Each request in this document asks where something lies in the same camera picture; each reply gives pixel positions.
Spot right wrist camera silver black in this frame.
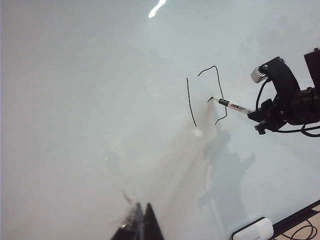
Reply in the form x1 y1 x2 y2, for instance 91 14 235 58
250 56 302 95

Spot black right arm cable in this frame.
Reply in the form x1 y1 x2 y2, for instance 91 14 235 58
277 123 320 138

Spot black power cable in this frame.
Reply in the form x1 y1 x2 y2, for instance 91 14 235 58
287 219 318 240

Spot white whiteboard eraser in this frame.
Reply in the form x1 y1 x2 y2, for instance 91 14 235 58
231 216 274 240

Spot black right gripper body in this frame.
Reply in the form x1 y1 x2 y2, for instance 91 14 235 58
261 94 288 132

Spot white marker pen black tip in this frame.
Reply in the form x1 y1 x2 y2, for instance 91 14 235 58
211 96 254 116

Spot white glass whiteboard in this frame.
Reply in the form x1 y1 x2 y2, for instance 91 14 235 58
0 0 320 240

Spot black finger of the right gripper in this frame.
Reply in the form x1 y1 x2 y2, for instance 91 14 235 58
254 121 270 136
247 108 267 123

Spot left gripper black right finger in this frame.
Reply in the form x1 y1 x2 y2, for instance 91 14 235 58
144 202 165 240

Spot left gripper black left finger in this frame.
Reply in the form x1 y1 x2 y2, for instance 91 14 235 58
109 202 145 240

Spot black right camera cable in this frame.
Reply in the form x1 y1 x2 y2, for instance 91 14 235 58
256 81 270 111

